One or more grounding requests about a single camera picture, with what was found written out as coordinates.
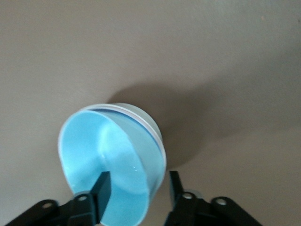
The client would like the blue bowl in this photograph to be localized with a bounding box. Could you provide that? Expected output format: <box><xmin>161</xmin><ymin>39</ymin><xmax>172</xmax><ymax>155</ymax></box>
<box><xmin>57</xmin><ymin>103</ymin><xmax>167</xmax><ymax>226</ymax></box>

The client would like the brown table cloth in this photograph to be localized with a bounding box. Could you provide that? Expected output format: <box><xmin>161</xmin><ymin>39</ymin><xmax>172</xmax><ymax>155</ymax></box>
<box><xmin>0</xmin><ymin>0</ymin><xmax>301</xmax><ymax>226</ymax></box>

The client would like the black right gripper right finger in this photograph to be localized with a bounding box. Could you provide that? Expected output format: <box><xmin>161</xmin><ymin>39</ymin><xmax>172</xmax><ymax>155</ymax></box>
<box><xmin>163</xmin><ymin>170</ymin><xmax>261</xmax><ymax>226</ymax></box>

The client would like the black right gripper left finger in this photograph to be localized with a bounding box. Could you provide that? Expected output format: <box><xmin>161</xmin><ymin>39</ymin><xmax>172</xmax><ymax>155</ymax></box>
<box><xmin>4</xmin><ymin>171</ymin><xmax>111</xmax><ymax>226</ymax></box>

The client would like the white bowl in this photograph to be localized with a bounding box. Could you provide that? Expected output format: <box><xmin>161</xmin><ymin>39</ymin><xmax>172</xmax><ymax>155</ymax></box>
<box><xmin>103</xmin><ymin>101</ymin><xmax>163</xmax><ymax>146</ymax></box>

